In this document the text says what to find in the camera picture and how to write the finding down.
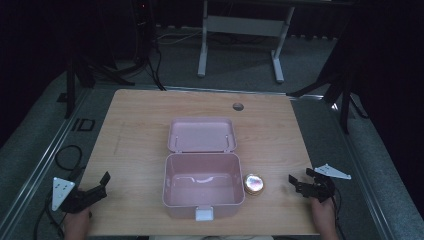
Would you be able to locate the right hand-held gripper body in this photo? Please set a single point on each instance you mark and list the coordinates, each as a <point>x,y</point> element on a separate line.
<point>321,186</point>

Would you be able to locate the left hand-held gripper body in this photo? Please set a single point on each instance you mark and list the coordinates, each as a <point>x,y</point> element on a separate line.
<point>71,200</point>

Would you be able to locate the round gold tin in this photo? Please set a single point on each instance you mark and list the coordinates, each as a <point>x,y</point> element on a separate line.
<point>254,184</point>

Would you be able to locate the pink plastic lidded box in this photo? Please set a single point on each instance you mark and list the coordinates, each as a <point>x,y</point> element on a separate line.
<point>203,173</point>

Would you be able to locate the person's left hand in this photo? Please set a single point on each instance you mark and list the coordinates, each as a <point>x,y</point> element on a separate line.
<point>77,225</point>

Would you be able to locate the person's right hand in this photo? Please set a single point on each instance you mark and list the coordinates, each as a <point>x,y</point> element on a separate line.
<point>324,216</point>

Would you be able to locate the black tripod stand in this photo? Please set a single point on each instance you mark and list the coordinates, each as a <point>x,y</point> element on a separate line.
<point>83,76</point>
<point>340,90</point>

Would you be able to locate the black computer tower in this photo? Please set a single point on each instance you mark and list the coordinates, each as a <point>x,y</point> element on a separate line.
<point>143,30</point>

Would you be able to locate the white desk frame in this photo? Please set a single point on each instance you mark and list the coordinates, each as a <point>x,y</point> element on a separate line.
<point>243,26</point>

